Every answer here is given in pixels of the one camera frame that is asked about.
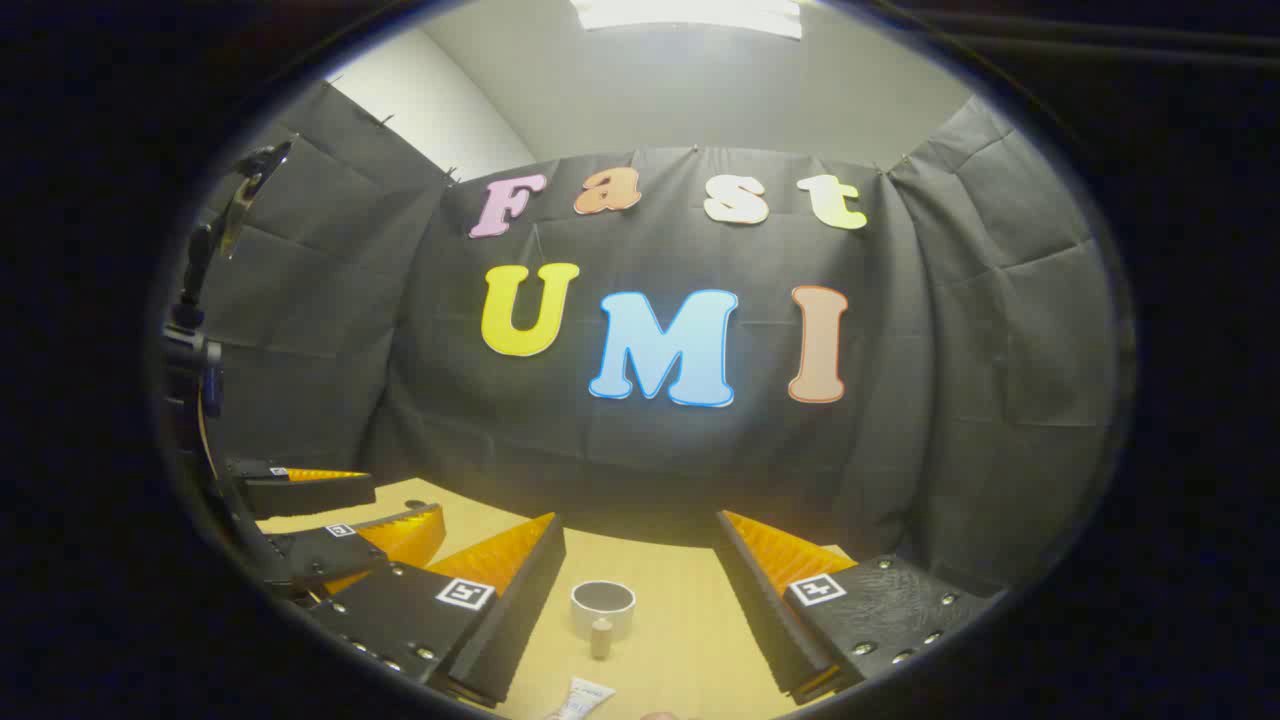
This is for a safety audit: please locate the white toothpaste tube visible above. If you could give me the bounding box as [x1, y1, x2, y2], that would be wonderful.
[545, 677, 618, 720]

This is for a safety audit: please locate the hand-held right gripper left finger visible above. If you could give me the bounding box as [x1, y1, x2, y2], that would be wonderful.
[305, 512, 568, 709]

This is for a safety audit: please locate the light wooden desktop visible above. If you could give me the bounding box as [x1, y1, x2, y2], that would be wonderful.
[255, 478, 861, 720]

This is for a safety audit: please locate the white cup with wooden handle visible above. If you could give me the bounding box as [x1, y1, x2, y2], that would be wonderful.
[570, 580, 637, 661]

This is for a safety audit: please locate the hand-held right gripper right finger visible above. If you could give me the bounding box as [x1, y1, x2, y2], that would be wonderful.
[713, 508, 993, 706]

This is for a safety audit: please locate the ceiling light panel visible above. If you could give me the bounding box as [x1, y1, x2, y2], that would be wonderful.
[568, 0, 804, 41]

